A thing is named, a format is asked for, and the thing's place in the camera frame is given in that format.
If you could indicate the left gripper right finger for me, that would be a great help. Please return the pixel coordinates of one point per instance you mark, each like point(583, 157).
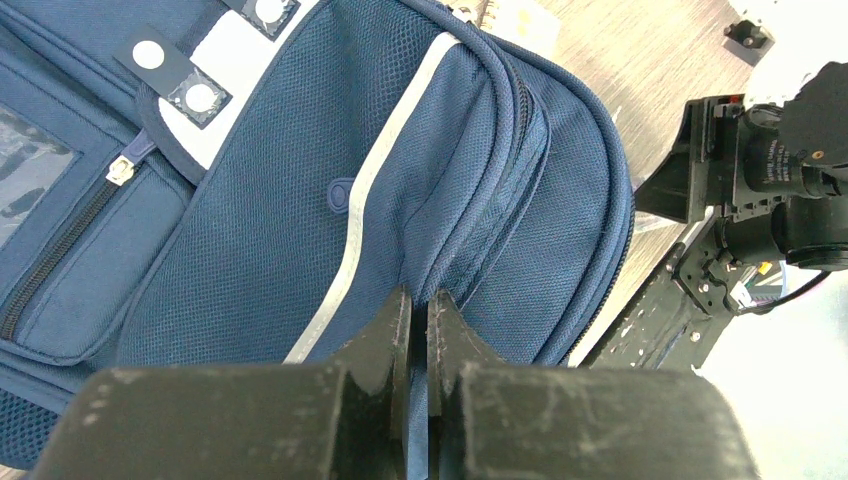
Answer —
point(489, 419)

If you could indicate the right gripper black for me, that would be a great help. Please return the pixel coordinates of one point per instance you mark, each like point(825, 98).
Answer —
point(737, 161)

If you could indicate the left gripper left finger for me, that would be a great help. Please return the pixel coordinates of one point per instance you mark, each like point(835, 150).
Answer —
point(343, 418)

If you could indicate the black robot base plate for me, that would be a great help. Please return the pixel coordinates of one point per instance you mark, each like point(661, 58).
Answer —
point(679, 312)

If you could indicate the navy blue backpack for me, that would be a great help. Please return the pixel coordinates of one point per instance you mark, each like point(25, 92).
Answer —
point(222, 182)

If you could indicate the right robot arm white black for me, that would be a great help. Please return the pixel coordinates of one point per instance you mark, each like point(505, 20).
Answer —
point(806, 233)

